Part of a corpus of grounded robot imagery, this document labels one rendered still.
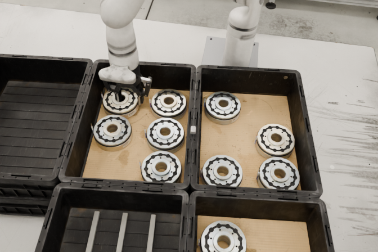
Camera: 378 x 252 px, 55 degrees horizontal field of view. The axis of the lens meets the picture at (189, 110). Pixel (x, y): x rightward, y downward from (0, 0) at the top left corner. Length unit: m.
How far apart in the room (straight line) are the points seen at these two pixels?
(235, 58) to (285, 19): 1.69
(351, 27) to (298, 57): 1.51
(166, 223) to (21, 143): 0.46
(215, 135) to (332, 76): 0.61
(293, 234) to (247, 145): 0.26
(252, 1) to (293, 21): 1.82
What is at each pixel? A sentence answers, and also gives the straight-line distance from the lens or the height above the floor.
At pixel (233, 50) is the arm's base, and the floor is 0.89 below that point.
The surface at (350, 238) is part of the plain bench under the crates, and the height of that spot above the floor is 0.70.
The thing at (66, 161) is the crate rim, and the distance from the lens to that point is 0.91.
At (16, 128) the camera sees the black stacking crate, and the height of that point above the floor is 0.83.
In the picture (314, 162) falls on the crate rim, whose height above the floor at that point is 0.93.
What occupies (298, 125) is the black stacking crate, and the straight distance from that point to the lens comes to 1.03.
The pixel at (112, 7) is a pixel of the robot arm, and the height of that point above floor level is 1.21.
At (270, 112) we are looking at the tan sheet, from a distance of 1.11.
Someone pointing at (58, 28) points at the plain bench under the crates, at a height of 0.70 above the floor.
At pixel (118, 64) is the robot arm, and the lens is 0.92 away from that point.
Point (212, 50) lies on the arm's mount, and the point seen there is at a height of 0.80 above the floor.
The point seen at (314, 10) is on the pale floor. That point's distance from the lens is 3.04.
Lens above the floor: 1.68
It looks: 51 degrees down
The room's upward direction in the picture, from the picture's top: 2 degrees clockwise
